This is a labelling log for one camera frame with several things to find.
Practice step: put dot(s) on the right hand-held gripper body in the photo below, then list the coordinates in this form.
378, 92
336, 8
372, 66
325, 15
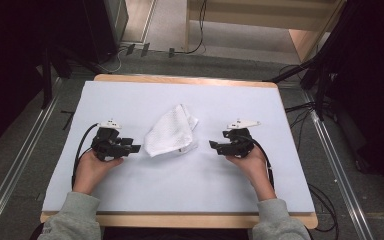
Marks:
240, 141

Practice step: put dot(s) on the dark grey cabinet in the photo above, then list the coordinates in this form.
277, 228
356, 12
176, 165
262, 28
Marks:
113, 23

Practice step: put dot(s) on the wooden table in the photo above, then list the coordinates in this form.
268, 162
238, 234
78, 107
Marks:
180, 220

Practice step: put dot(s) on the light wooden shelf unit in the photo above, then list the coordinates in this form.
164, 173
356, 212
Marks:
300, 36

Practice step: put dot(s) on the white table mat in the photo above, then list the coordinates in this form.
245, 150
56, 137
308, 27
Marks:
186, 186

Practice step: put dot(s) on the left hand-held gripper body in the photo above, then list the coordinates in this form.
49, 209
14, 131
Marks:
108, 143

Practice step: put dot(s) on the black metal stand with curtain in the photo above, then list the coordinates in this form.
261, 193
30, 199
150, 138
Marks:
320, 80

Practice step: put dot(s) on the white mesh laundry bag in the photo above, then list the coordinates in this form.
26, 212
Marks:
171, 133

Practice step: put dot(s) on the person's left hand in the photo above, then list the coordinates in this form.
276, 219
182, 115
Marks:
91, 171

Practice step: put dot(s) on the black chair seat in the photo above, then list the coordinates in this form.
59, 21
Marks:
36, 233

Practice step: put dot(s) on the person's dark lap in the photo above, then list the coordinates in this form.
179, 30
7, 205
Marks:
176, 234

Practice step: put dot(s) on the metal floor rail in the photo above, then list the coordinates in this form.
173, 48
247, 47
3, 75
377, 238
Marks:
20, 160
340, 173

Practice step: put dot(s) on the person's right hand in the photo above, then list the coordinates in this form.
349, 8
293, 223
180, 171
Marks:
251, 170

